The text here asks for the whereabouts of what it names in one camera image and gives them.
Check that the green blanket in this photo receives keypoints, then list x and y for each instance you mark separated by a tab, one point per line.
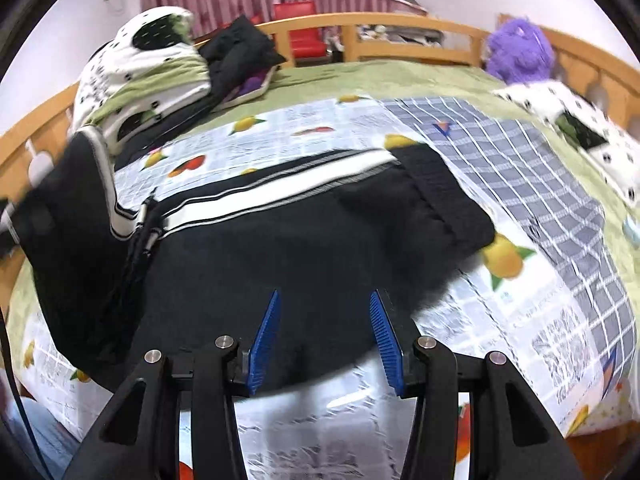
375	77

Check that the purple plush toy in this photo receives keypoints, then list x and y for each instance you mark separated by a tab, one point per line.
520	50

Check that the white floral pillow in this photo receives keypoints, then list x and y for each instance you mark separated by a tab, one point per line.
550	102

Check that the white floral folded quilt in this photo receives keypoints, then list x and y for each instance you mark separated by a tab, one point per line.
150	80

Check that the grey checkered cloth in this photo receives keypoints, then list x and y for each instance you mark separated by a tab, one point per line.
525	170

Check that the purple cloth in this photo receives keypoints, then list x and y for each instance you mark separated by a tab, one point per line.
255	85

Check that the red chair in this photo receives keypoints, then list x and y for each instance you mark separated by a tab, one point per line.
300	25

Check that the black pants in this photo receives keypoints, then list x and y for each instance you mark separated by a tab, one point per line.
300	260

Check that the fruit print plastic sheet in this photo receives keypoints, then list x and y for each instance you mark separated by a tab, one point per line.
500	320

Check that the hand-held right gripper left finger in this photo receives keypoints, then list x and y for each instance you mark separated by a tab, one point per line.
265	340

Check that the pale blue small object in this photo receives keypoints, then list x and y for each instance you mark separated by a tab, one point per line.
631	232

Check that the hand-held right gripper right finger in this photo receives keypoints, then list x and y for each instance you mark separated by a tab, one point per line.
385	345

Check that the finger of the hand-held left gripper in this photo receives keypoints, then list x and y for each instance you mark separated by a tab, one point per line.
35	225

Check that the wooden bed frame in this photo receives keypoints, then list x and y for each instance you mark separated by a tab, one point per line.
425	27

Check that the black jacket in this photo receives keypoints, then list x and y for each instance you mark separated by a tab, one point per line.
240	45

